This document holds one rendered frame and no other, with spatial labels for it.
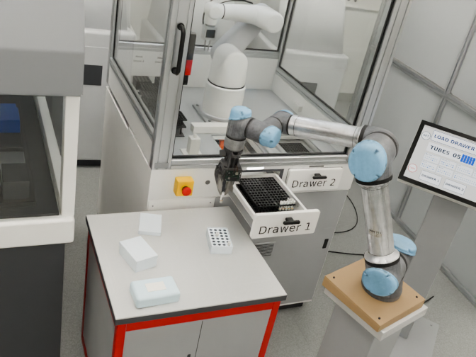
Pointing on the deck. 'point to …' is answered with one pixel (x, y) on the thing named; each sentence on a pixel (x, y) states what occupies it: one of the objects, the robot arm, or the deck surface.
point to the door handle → (180, 49)
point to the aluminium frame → (168, 61)
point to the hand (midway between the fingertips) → (222, 190)
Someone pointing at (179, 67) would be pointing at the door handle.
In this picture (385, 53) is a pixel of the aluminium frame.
